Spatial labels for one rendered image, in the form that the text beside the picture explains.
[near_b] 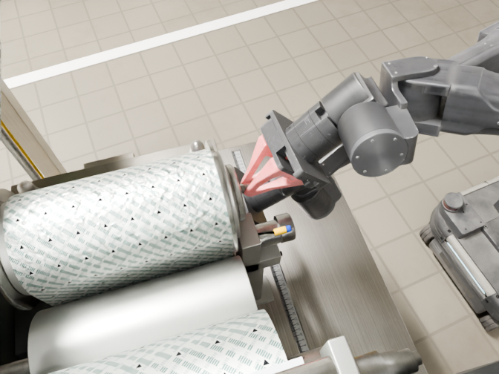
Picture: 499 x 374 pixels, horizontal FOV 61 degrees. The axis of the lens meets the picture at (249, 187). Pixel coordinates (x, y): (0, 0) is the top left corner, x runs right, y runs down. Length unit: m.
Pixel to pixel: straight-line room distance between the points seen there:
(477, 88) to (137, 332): 0.45
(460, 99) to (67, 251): 0.45
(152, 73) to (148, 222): 2.07
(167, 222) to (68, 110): 2.02
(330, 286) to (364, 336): 0.11
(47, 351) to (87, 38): 2.44
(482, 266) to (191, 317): 1.42
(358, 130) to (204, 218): 0.19
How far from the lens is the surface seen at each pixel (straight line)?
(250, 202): 0.67
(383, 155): 0.44
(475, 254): 1.80
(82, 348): 0.53
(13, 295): 0.54
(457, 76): 0.52
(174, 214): 0.48
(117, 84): 2.51
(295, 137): 0.51
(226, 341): 0.33
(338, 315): 0.86
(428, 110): 0.52
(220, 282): 0.51
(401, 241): 1.99
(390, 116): 0.47
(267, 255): 0.63
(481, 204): 1.92
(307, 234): 0.91
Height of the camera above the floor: 1.72
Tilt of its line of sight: 59 degrees down
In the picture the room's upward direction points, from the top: straight up
